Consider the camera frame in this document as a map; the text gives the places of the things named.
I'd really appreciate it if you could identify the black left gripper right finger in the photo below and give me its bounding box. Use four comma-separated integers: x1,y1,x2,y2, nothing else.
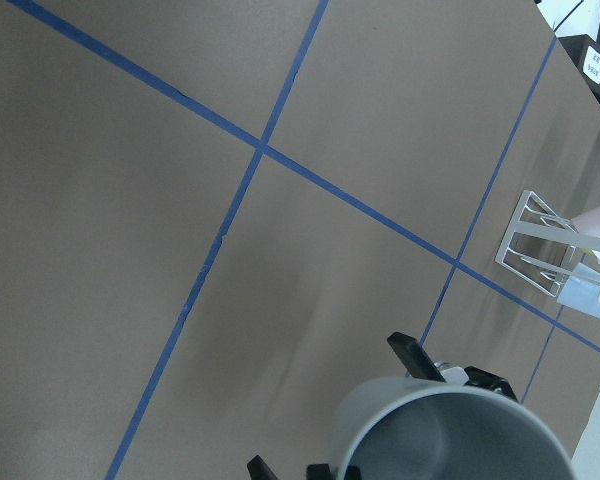
386,332,518,401

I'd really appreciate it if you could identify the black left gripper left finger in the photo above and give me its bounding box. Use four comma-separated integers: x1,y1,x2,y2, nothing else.
246,454,360,479

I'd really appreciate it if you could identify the black power box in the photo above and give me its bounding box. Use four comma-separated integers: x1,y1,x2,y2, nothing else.
558,34,600,99

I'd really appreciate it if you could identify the white wire cup rack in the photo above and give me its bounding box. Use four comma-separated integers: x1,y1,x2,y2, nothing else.
495,190,600,298

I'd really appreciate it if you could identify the grey plastic cup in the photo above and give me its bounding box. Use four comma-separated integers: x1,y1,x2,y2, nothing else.
329,377,576,479

